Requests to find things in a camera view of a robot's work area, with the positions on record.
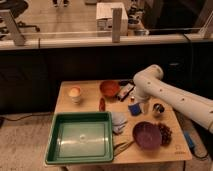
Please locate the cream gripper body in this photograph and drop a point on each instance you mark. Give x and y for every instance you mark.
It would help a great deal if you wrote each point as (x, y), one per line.
(145, 107)

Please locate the blue sponge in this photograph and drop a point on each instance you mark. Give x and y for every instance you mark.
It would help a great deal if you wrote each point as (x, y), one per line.
(135, 109)

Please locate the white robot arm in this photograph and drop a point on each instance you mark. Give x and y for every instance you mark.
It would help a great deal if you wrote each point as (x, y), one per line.
(148, 83)

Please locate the green plastic tray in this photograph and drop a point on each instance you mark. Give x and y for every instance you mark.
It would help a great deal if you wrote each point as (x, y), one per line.
(80, 138)

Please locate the small dark cup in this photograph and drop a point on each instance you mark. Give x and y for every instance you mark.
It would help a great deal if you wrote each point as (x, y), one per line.
(158, 109)

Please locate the purple bowl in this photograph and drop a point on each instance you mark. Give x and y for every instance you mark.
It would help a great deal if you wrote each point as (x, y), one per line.
(147, 135)

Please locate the light blue cloth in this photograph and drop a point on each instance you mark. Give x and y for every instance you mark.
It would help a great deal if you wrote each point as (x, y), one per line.
(119, 121)

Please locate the dark grape bunch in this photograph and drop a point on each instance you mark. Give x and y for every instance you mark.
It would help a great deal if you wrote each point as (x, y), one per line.
(166, 134)

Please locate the orange bowl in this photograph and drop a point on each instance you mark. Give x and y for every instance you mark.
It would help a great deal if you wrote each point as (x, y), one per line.
(109, 88)

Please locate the small red object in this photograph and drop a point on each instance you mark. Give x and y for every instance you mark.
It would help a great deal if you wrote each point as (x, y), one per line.
(102, 106)

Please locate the blue tool beside table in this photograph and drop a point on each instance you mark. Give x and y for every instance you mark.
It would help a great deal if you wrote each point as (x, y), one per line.
(189, 140)

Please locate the yellow-green tongs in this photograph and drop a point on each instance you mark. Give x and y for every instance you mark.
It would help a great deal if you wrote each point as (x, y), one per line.
(119, 148)

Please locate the white cup with orange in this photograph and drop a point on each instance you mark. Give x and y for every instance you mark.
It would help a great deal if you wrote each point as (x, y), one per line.
(75, 94)

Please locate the white cardboard box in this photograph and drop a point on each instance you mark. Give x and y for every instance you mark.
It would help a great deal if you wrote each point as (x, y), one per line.
(104, 16)

